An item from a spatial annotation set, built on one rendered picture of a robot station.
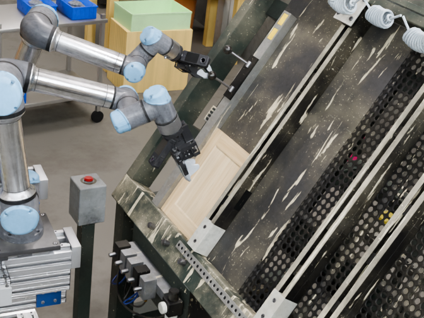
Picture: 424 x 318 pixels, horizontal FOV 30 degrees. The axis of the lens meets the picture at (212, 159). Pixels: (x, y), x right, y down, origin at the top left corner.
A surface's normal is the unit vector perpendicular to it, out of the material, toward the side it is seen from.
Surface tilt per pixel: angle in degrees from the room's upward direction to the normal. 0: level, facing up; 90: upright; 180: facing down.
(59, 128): 0
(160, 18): 90
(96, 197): 90
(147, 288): 90
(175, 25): 90
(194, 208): 57
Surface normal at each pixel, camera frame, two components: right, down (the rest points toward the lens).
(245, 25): 0.48, 0.44
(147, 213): -0.66, -0.38
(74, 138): 0.12, -0.89
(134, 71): -0.03, 0.44
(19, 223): 0.18, 0.57
